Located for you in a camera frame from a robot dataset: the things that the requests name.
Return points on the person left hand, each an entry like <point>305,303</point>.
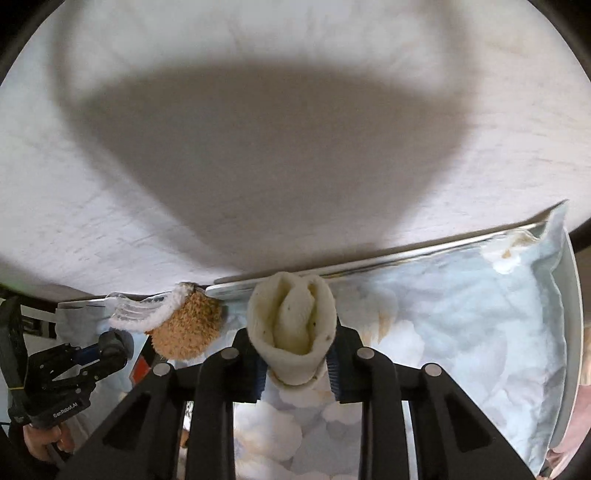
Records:
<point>38,441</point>

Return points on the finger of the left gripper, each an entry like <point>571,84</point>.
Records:
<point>108,355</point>

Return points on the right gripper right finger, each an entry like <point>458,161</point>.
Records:
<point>416,422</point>

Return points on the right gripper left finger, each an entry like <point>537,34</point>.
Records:
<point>141,437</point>

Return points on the cream sock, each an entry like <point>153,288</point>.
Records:
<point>291,322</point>

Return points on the floral light blue tablecloth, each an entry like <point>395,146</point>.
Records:
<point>491,314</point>

